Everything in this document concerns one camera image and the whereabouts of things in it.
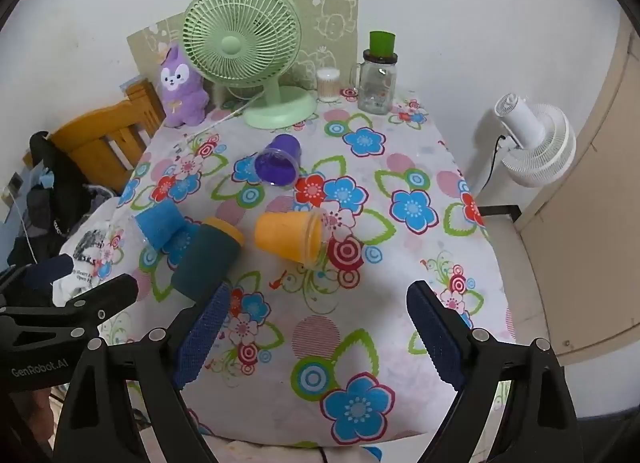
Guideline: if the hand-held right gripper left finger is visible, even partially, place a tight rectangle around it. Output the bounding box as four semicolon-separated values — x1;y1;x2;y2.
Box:
52;284;232;463

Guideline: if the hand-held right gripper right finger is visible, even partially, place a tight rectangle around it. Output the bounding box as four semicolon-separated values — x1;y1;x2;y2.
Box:
406;280;586;463

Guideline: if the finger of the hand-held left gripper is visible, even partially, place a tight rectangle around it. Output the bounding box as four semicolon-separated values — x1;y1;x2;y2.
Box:
50;273;140;340

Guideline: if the orange cup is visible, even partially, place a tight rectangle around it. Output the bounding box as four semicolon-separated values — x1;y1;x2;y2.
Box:
254;210;326;265

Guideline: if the dark green cup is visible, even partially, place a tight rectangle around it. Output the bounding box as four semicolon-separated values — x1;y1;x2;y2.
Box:
170;217;246;305

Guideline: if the blue cup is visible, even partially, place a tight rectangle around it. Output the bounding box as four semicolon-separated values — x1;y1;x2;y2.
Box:
134;206;185;252

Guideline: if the purple cup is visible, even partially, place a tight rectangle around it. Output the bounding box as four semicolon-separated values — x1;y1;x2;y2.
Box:
254;134;303;190

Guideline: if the white printed shirt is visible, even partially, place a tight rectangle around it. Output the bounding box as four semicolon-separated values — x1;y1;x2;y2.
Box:
52;203;127;307

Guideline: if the dark blue cloth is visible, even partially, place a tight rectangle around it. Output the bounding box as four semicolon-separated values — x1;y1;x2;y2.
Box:
19;253;75;292

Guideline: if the floral tablecloth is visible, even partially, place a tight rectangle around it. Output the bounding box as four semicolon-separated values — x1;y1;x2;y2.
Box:
97;92;517;450

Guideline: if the dark clothes pile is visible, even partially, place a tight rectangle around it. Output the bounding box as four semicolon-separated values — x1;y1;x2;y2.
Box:
7;130;122;270

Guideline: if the wooden chair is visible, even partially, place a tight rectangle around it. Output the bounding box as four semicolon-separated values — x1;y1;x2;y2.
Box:
49;77;169;195

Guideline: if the beige cabinet door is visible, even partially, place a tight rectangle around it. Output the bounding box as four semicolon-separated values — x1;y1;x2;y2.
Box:
514;7;640;360

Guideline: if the purple plush toy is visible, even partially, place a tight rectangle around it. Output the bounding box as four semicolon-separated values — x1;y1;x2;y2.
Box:
158;42;210;129

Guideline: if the white floor fan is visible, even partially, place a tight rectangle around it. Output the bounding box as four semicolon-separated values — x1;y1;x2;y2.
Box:
470;92;577;200

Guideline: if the glass jar with green lid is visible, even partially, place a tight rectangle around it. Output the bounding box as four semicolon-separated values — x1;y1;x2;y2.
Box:
355;30;400;117

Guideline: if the cotton swab container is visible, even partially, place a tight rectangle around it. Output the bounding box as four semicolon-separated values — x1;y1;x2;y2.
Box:
315;68;342;104

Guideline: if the green desk fan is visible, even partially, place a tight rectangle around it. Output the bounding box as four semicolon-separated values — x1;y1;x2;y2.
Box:
182;0;319;130

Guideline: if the beige patterned board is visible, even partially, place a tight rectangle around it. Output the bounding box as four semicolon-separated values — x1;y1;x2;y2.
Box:
125;0;360;95

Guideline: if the white power cable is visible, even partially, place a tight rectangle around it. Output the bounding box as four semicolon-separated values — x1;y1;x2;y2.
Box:
184;94;267;145

